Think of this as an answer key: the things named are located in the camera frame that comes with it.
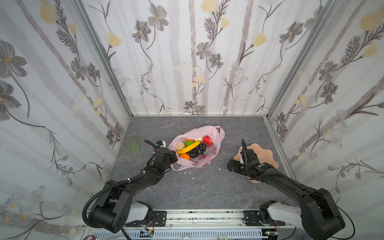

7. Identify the peach scalloped plate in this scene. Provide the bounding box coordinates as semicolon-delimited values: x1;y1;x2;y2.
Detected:
233;144;279;184

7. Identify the pink plastic bag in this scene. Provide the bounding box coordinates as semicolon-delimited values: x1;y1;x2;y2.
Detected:
170;126;225;171

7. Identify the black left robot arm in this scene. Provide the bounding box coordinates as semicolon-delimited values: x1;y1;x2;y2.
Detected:
82;140;178;233

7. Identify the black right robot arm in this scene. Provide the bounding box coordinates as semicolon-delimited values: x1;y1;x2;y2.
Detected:
227;141;346;240

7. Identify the orange fake tangerine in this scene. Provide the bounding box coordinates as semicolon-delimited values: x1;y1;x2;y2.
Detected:
180;153;191;161

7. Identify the yellow fake banana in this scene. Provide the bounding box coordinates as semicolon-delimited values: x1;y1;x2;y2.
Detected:
177;141;201;155

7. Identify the green fake lime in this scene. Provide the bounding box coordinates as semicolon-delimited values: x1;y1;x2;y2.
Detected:
185;140;195;147

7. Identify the dark fake grape bunch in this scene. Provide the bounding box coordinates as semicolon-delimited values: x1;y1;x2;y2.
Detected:
187;142;207;159

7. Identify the red fake strawberry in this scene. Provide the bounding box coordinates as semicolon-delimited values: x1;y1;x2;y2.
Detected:
203;136;213;146

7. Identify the green translucent cup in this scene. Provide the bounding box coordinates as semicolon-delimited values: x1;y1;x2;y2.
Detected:
125;137;140;154

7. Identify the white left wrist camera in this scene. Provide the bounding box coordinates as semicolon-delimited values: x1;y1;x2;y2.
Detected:
156;141;167;148

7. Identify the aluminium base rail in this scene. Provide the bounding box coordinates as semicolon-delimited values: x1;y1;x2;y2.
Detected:
80;209;301;231

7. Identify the white slotted cable duct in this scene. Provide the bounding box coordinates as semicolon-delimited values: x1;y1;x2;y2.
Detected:
89;229;265;240

